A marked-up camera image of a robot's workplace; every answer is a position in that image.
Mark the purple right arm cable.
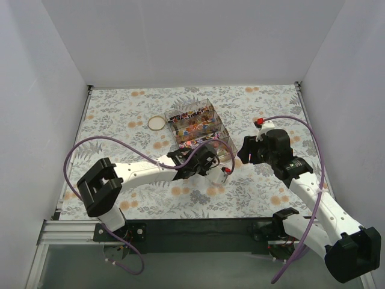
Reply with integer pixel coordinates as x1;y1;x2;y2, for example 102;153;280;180
261;116;325;284

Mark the aluminium frame rail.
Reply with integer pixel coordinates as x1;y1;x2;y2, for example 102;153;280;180
26;215;381;288
294;81;336;201

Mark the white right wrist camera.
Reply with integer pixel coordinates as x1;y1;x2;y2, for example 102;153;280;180
254;118;275;141

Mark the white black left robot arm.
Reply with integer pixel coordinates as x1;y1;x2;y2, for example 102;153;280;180
77;144;227;241

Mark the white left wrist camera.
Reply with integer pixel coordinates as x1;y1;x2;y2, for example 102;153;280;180
206;166;231;182

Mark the aluminium front frame rail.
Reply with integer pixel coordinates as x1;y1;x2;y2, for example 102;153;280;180
26;215;381;288

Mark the aluminium frame rail right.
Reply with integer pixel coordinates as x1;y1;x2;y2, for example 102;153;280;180
294;81;336;201

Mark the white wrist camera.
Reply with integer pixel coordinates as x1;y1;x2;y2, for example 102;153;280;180
254;118;275;141
206;166;231;182

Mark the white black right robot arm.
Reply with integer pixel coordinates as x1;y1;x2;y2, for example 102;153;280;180
238;129;381;283

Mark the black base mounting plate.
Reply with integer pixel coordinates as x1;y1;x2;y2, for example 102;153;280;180
93;218;309;255

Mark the clear plastic jar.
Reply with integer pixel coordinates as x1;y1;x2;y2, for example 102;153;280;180
206;178;227;196

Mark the round wooden jar lid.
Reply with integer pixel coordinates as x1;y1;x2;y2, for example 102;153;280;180
147;116;166;131

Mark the floral patterned table cloth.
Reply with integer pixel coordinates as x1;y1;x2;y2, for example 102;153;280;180
60;85;329;220

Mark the clear acrylic candy organizer box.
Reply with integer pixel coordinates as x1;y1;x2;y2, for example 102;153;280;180
165;99;237;161

